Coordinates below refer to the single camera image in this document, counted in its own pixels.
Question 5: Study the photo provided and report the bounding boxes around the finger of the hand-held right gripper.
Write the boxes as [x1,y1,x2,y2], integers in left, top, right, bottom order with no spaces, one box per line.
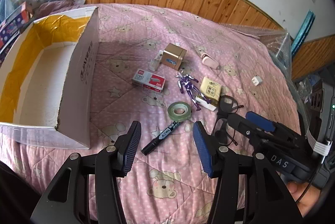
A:
[245,111,310,147]
[227,113,278,155]

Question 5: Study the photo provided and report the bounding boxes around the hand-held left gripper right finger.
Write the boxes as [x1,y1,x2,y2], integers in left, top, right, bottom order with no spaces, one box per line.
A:
[193,121,304,224]

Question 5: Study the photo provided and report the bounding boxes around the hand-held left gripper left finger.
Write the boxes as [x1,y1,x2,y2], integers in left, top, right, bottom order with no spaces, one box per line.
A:
[31,121,142,224]

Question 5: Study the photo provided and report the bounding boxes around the black frame glasses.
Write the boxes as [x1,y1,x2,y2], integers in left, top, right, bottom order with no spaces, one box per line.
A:
[213,95,245,146]

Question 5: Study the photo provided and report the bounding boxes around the black marker pen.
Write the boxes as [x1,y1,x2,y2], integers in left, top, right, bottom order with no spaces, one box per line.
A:
[141,121,184,155]

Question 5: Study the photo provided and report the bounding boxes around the yellow tissue packet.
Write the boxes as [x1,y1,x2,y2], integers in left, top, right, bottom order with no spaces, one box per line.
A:
[196,77,223,111]

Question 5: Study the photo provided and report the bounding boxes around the green tape roll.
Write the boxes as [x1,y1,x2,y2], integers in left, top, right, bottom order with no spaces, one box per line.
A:
[167,102,191,122]

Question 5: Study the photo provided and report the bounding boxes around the white red staples box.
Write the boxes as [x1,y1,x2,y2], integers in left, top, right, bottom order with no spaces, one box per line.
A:
[131,70,167,91]

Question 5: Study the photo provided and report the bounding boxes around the purple toy figure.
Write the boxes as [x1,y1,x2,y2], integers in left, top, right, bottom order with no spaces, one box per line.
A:
[176,70,212,112]

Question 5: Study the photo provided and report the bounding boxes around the white cardboard box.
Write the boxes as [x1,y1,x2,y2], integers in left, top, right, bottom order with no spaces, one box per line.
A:
[0,5,100,150]

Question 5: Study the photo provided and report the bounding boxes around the person's right hand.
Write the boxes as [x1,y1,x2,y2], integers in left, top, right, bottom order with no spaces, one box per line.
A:
[286,179,324,218]

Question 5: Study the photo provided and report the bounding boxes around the pink case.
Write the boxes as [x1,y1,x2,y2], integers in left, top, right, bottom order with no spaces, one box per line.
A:
[201,54,219,70]

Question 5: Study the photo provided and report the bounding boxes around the small white tube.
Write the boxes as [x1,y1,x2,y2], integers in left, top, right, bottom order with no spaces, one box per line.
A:
[149,50,164,72]

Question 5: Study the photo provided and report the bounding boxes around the gold square box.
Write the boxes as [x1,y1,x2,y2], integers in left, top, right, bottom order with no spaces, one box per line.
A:
[160,43,187,73]

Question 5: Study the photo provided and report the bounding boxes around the teal rods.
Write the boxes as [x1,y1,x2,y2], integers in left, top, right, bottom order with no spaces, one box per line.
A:
[290,10,316,57]

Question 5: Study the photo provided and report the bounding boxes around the pink bear print blanket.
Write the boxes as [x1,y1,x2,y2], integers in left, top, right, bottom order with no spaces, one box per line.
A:
[0,2,304,224]

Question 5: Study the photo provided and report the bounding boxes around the red blue dotted toy box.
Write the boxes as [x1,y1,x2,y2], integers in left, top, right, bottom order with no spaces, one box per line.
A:
[0,1,34,55]

